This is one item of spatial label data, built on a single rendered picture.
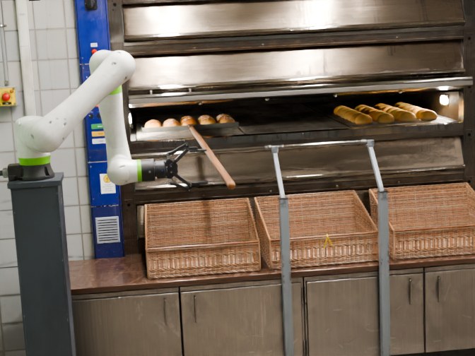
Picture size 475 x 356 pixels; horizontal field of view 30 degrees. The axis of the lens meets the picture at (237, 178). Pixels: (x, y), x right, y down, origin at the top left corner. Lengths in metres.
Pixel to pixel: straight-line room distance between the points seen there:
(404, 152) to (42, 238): 2.15
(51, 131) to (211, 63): 1.45
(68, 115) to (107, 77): 0.21
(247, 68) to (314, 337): 1.43
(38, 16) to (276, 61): 1.23
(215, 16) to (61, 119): 1.46
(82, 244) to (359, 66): 1.74
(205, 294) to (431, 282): 1.12
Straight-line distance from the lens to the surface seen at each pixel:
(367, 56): 4.80
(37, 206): 3.59
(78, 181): 4.70
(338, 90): 4.60
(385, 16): 4.80
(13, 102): 4.60
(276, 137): 4.72
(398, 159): 4.88
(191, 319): 4.32
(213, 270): 4.30
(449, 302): 4.57
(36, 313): 3.71
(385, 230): 4.30
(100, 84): 3.49
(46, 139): 3.42
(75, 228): 4.75
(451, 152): 4.98
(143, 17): 4.63
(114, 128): 3.71
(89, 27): 4.59
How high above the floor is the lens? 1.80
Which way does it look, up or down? 10 degrees down
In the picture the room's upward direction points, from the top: 3 degrees counter-clockwise
